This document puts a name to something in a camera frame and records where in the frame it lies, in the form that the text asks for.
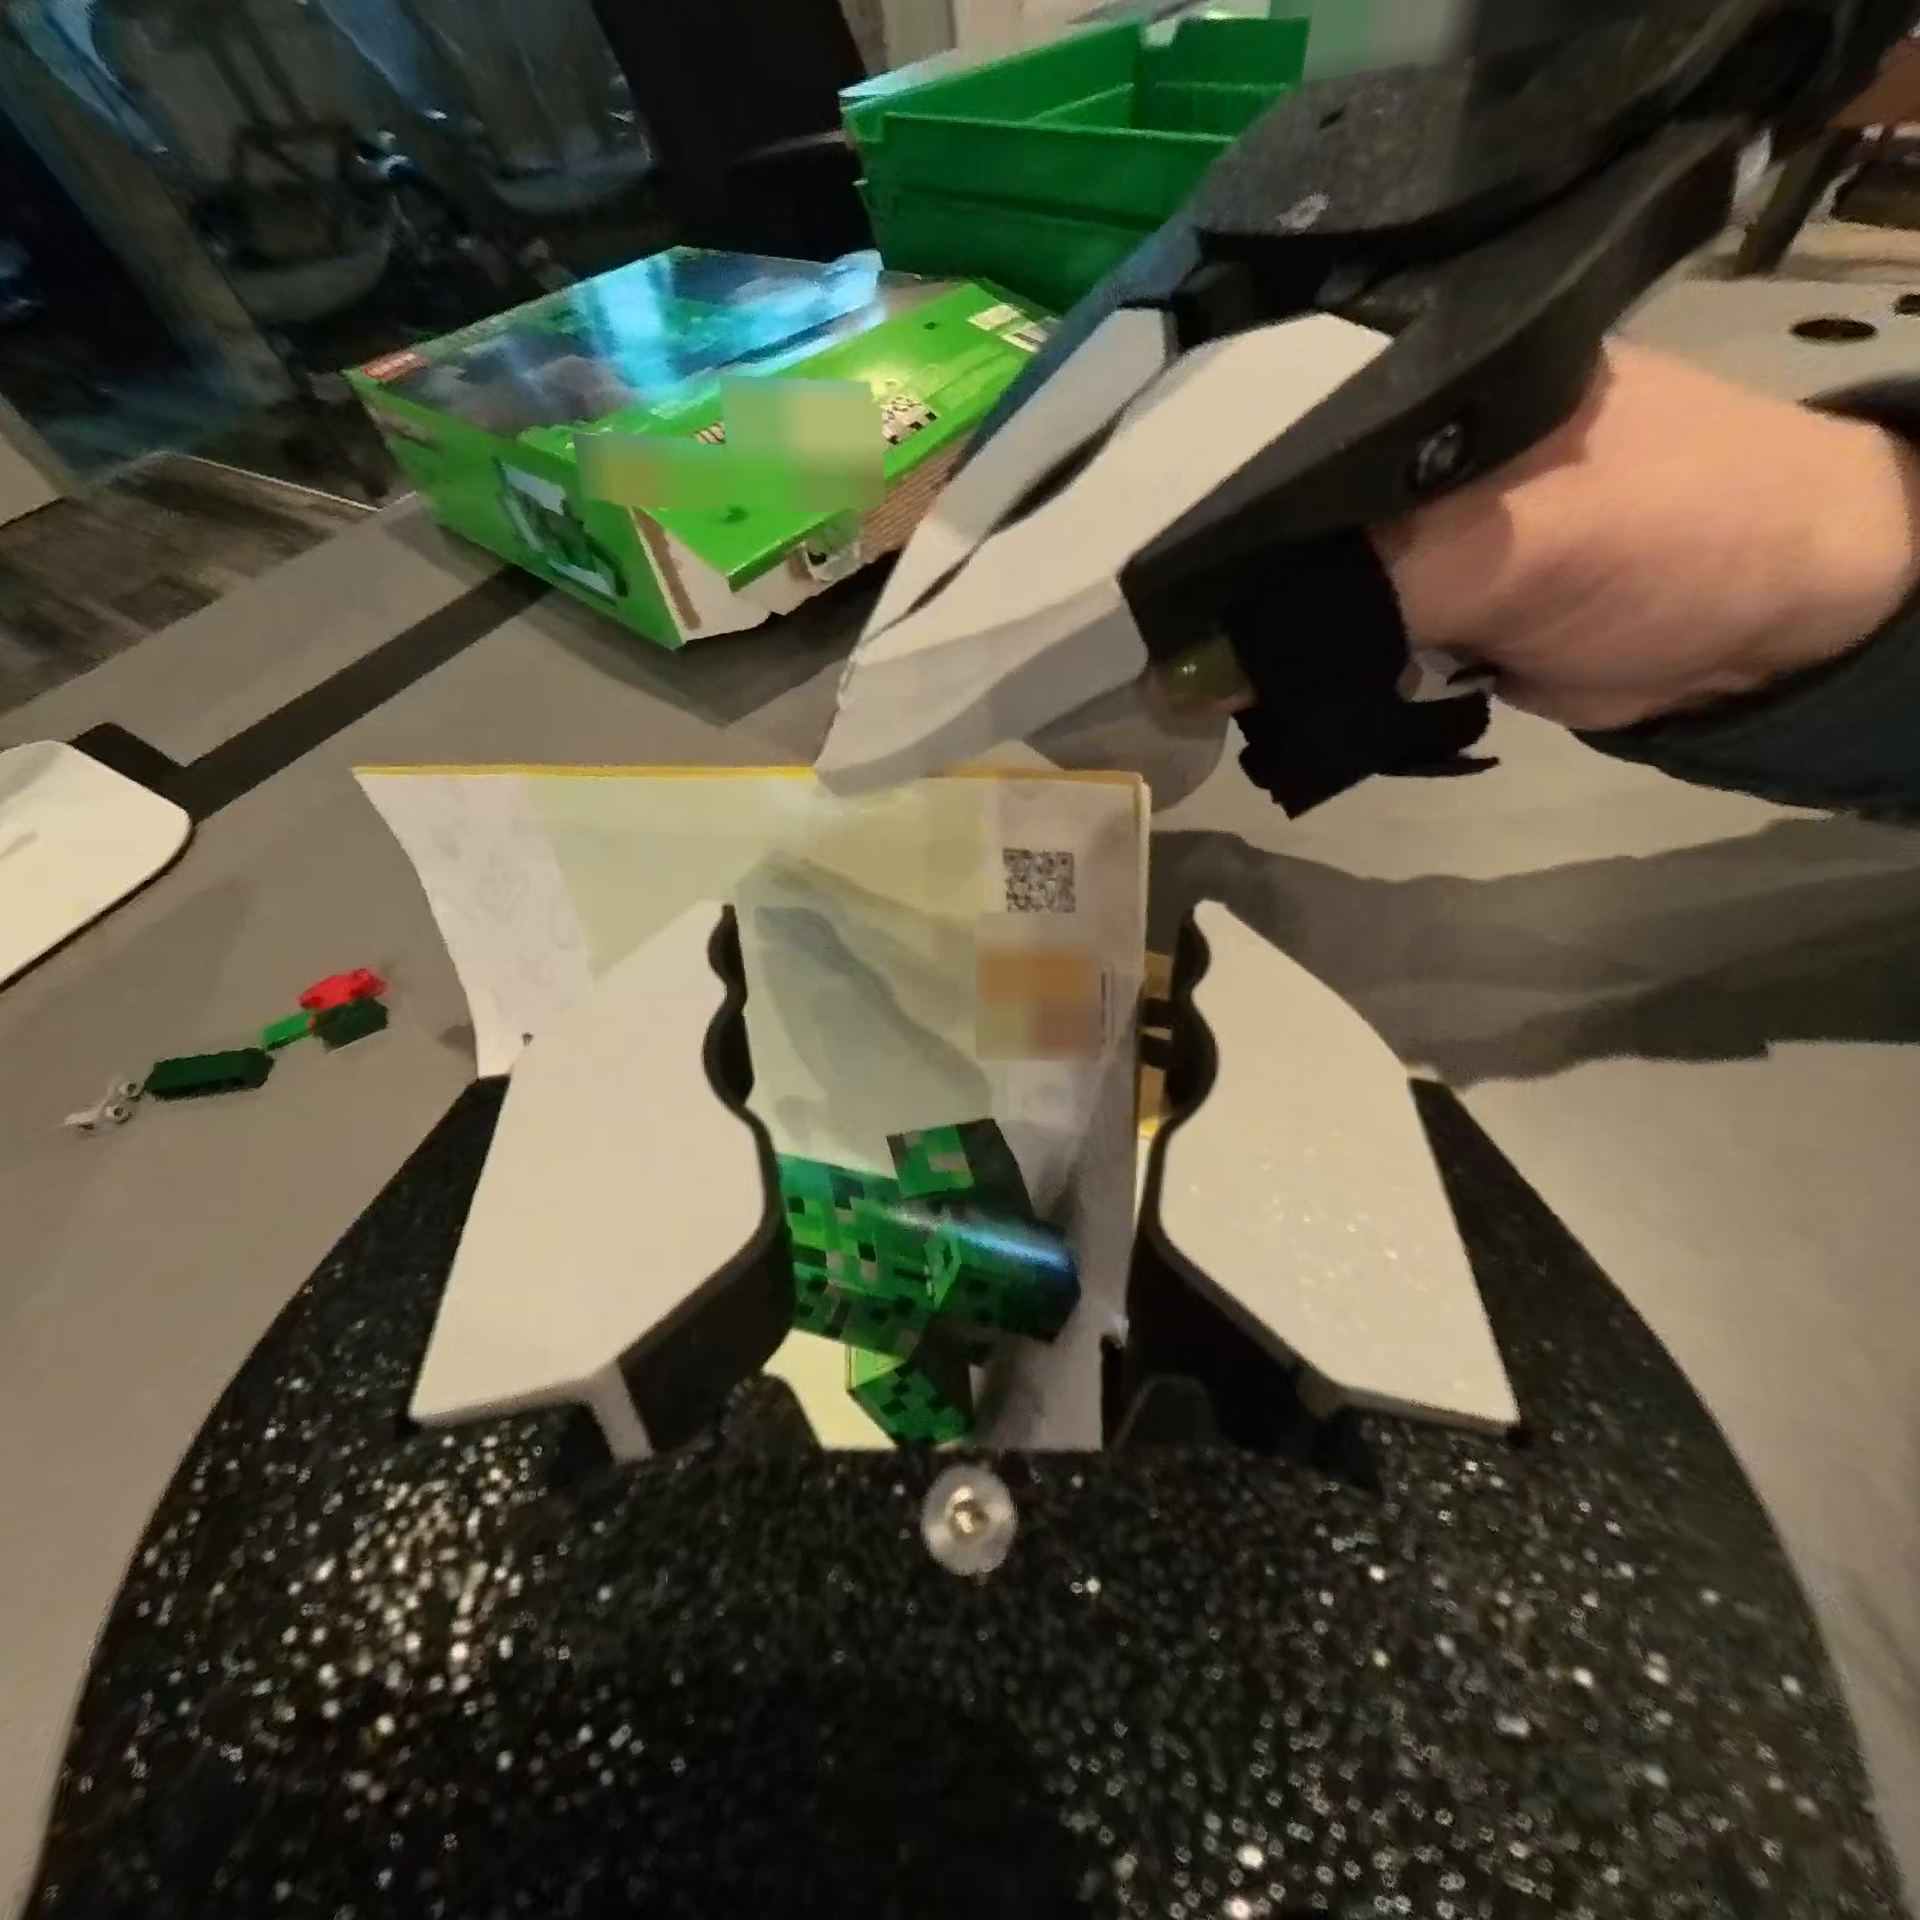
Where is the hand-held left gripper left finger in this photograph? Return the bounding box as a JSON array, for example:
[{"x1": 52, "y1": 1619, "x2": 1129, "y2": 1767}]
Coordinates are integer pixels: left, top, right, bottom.
[{"x1": 406, "y1": 896, "x2": 793, "y2": 1464}]

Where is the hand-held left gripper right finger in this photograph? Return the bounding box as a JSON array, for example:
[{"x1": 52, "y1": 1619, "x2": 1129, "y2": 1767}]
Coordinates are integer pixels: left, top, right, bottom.
[{"x1": 1141, "y1": 896, "x2": 1523, "y2": 1437}]

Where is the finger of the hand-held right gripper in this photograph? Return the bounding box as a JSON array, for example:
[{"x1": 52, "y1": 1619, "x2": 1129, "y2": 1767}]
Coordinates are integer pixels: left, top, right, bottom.
[
  {"x1": 814, "y1": 311, "x2": 1402, "y2": 811},
  {"x1": 857, "y1": 299, "x2": 1174, "y2": 670}
]

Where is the green plastic tray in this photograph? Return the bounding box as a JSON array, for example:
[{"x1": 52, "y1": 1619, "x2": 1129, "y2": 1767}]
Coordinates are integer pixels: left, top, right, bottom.
[{"x1": 840, "y1": 16, "x2": 1322, "y2": 319}]

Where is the pale green instruction booklet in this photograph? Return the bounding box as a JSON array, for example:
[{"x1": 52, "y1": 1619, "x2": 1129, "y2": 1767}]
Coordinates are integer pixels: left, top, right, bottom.
[{"x1": 354, "y1": 768, "x2": 1155, "y2": 1455}]

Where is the green toy set box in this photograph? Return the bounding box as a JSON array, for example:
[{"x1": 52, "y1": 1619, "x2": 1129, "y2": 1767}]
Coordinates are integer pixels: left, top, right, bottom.
[{"x1": 346, "y1": 246, "x2": 1074, "y2": 648}]

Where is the grey desk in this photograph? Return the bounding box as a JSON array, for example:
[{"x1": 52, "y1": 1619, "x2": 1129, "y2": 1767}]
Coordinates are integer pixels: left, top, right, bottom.
[{"x1": 0, "y1": 496, "x2": 1920, "y2": 1920}]

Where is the black desk screen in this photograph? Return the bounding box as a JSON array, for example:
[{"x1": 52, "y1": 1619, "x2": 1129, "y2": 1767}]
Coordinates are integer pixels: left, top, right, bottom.
[{"x1": 592, "y1": 0, "x2": 889, "y2": 166}]

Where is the person's right hand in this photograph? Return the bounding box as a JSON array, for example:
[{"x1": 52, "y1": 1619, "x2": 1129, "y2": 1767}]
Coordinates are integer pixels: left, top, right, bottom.
[{"x1": 1372, "y1": 342, "x2": 1920, "y2": 732}]

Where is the grey office table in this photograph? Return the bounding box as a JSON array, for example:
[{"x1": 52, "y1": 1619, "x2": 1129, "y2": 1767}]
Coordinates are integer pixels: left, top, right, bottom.
[{"x1": 1611, "y1": 262, "x2": 1920, "y2": 405}]

